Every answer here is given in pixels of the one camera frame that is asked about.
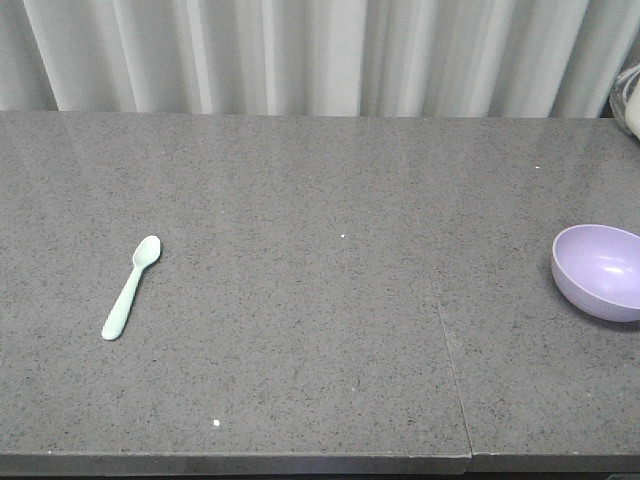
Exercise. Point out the mint green plastic spoon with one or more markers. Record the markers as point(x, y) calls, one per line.
point(146, 253)

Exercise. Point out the purple plastic bowl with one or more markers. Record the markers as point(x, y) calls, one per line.
point(596, 268)

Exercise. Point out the white pleated curtain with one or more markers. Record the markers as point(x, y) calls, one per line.
point(320, 58)

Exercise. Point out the white rice cooker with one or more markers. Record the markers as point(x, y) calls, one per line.
point(624, 100)

